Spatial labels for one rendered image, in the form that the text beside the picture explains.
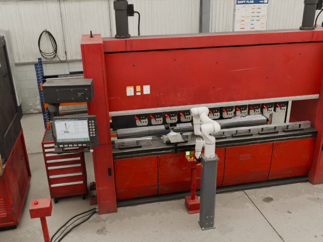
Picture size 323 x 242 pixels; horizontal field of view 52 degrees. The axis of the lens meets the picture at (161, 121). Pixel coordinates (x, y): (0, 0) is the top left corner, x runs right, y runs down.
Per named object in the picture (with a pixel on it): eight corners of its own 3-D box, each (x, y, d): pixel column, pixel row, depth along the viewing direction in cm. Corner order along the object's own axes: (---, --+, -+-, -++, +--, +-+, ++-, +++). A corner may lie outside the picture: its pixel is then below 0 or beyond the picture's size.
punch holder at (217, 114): (209, 119, 452) (209, 107, 445) (206, 116, 459) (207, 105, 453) (219, 118, 454) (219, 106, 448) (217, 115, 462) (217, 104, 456)
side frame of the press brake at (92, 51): (98, 215, 448) (80, 43, 362) (97, 182, 526) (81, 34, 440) (117, 212, 453) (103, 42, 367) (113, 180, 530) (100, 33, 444)
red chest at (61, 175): (52, 206, 469) (41, 143, 431) (55, 187, 514) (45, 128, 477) (87, 201, 477) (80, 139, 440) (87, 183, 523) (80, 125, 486)
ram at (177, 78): (108, 116, 422) (103, 54, 392) (108, 114, 429) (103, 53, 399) (318, 98, 475) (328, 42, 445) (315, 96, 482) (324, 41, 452)
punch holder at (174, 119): (166, 123, 441) (166, 111, 435) (165, 120, 449) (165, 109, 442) (177, 122, 444) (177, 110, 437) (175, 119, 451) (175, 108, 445)
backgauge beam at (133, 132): (117, 139, 465) (117, 133, 461) (117, 135, 477) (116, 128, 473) (267, 124, 505) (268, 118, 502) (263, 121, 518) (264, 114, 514)
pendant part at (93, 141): (57, 148, 362) (52, 118, 348) (59, 143, 373) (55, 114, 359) (98, 146, 364) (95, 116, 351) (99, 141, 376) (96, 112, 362)
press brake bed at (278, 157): (117, 208, 462) (112, 155, 431) (115, 199, 481) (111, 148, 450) (309, 181, 515) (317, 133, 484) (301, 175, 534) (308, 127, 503)
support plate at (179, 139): (171, 143, 427) (171, 142, 426) (167, 134, 451) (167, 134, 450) (184, 141, 430) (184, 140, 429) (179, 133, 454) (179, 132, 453)
